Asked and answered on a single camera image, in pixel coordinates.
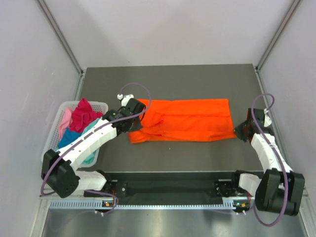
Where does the orange t shirt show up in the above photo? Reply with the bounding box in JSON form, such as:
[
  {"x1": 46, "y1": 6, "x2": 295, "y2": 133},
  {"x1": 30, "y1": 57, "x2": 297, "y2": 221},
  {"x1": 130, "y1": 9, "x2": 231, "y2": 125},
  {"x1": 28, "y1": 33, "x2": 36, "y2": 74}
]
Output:
[{"x1": 128, "y1": 99, "x2": 236, "y2": 144}]

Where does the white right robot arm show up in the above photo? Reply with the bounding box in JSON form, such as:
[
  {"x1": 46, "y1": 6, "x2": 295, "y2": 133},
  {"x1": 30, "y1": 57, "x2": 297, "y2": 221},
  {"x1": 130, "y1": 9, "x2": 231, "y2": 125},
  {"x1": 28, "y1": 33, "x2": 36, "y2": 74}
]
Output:
[{"x1": 230, "y1": 120, "x2": 305, "y2": 216}]

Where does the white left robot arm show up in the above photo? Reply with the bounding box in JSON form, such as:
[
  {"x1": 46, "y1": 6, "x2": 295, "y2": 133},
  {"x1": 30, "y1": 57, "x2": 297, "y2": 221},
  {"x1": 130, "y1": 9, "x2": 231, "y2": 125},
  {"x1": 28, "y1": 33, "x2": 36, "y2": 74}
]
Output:
[{"x1": 40, "y1": 113, "x2": 142, "y2": 198}]

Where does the magenta t shirt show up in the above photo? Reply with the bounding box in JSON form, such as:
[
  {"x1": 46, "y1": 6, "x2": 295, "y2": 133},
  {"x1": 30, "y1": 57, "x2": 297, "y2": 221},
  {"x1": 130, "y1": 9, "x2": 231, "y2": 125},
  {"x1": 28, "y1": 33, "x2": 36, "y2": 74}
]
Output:
[{"x1": 69, "y1": 98, "x2": 103, "y2": 133}]

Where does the teal t shirt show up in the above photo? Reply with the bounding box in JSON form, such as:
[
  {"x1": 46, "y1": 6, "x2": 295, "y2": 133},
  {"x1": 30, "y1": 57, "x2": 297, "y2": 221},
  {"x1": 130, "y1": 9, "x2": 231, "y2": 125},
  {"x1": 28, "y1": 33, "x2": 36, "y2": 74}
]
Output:
[{"x1": 82, "y1": 118, "x2": 100, "y2": 167}]

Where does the blue t shirt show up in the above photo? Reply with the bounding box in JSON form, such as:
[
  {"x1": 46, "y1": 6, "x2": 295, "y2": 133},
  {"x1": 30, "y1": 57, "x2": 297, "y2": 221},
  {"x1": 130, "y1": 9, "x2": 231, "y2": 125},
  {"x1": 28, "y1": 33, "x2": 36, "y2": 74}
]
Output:
[{"x1": 58, "y1": 128, "x2": 81, "y2": 149}]

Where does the pink t shirt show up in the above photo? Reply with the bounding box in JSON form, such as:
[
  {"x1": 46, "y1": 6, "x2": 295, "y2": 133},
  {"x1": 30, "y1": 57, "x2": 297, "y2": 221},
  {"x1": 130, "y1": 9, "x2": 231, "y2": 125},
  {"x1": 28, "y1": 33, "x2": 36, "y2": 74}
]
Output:
[{"x1": 58, "y1": 108, "x2": 73, "y2": 140}]

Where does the white plastic laundry basket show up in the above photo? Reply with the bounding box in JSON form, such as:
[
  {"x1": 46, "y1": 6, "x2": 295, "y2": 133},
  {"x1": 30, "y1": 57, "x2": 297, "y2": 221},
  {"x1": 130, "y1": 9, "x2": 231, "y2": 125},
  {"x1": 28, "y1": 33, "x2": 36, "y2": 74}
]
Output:
[{"x1": 40, "y1": 101, "x2": 109, "y2": 168}]

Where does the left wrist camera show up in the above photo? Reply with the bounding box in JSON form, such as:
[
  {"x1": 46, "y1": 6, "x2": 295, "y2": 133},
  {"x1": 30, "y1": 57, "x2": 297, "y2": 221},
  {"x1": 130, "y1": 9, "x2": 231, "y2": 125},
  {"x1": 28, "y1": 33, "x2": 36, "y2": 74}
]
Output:
[{"x1": 117, "y1": 94, "x2": 146, "y2": 117}]

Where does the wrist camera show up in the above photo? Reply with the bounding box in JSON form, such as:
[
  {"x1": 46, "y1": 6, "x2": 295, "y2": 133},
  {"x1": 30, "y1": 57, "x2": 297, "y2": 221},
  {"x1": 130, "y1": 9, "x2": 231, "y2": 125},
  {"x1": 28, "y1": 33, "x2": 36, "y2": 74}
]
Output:
[
  {"x1": 246, "y1": 108, "x2": 272, "y2": 128},
  {"x1": 117, "y1": 94, "x2": 146, "y2": 117}
]

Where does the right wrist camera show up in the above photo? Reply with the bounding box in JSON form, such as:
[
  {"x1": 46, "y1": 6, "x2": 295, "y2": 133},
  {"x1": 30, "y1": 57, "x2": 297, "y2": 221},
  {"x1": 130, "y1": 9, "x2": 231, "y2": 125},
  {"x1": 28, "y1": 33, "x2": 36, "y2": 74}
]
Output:
[{"x1": 246, "y1": 108, "x2": 272, "y2": 128}]

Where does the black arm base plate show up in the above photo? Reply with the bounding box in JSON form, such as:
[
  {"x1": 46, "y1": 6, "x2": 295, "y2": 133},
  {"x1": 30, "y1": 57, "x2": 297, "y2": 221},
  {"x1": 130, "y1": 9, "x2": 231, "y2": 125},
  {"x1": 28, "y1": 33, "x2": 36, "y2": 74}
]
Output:
[{"x1": 83, "y1": 179, "x2": 261, "y2": 199}]

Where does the slotted grey cable duct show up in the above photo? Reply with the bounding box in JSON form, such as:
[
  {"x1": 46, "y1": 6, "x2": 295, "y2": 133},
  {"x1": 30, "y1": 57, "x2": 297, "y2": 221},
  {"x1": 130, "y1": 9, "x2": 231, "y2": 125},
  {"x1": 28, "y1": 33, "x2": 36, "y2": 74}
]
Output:
[{"x1": 49, "y1": 198, "x2": 251, "y2": 210}]

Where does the aluminium corner frame post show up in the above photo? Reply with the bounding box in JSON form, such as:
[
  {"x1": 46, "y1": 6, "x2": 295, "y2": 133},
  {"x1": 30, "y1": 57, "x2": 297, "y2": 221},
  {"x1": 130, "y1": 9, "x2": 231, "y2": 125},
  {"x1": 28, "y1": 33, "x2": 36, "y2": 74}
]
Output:
[{"x1": 254, "y1": 0, "x2": 302, "y2": 72}]

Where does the left aluminium frame post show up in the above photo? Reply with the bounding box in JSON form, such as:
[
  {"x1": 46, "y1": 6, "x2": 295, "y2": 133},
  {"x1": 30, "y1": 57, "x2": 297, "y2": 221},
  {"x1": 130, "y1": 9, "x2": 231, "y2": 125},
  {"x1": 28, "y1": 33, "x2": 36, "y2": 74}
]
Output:
[{"x1": 36, "y1": 0, "x2": 83, "y2": 75}]

